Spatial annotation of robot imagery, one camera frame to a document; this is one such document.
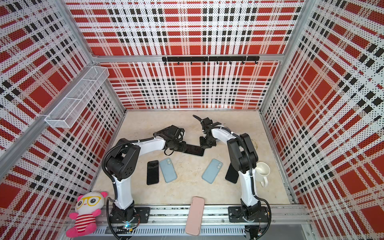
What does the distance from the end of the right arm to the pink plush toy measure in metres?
0.61

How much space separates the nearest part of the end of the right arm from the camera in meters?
0.75

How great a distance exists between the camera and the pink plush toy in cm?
66
